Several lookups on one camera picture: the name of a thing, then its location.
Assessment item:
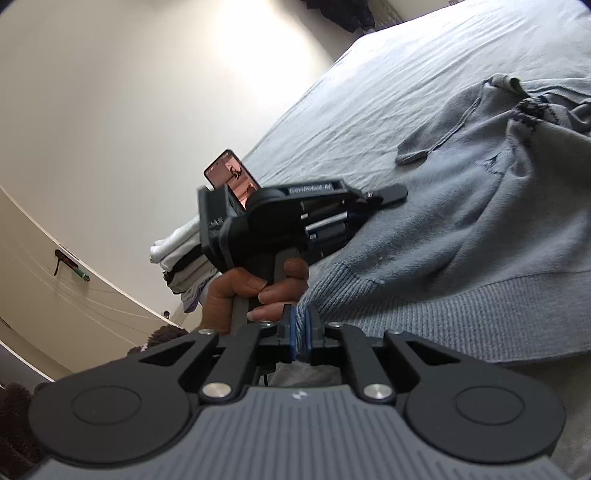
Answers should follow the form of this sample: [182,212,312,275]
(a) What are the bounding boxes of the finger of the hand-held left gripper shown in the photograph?
[348,185,408,208]

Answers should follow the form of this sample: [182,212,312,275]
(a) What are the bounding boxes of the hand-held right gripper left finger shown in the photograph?
[124,304,300,403]

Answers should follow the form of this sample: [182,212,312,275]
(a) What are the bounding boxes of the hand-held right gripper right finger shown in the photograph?
[301,307,463,403]

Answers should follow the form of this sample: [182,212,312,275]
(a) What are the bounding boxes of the grey printed knit top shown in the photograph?
[268,73,591,387]

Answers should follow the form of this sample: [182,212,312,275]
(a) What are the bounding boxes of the stack of folded clothes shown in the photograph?
[149,216,223,315]

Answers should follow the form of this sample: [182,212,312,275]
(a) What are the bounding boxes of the dark hanging clothes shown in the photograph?
[299,0,377,34]

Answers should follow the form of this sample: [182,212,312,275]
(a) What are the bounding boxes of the person's left hand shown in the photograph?
[203,257,311,336]

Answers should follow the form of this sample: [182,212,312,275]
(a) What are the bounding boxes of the smartphone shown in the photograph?
[204,148,262,210]

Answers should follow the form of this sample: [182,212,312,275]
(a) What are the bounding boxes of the dark brown fluffy cloth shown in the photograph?
[0,324,190,464]

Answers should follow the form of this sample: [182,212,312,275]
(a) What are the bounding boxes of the red and green wall hook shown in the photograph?
[52,248,92,282]

